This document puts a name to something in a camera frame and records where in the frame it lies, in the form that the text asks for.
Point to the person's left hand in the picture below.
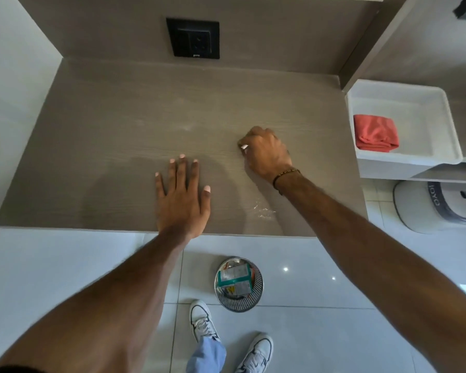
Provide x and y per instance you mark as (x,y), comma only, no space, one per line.
(182,205)

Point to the person's right hand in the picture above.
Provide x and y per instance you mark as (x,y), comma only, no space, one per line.
(268,155)

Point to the small white paper roll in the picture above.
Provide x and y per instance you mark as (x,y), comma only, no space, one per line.
(244,146)

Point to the teal wipes packet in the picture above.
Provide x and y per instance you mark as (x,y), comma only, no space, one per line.
(237,284)

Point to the red cloth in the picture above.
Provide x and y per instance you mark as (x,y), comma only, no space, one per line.
(374,132)

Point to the silver mesh waste bin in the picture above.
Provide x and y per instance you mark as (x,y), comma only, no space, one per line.
(239,304)

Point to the person's right forearm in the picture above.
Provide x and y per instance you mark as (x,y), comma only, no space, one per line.
(373,260)

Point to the person's left forearm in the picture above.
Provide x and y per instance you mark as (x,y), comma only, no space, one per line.
(108,306)

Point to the white left sneaker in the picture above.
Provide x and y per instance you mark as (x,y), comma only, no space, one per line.
(202,318)

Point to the white sneaker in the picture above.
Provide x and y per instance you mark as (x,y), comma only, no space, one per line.
(258,355)
(202,318)

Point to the blue jeans left leg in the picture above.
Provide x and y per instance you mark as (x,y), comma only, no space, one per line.
(206,357)

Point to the white plastic tray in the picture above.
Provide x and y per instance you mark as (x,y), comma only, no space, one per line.
(419,124)

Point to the white round container grey band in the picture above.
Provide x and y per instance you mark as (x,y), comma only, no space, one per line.
(415,207)

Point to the white right sneaker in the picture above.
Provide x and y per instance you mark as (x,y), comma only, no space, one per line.
(258,355)

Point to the black wall socket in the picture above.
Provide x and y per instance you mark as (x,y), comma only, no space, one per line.
(193,38)

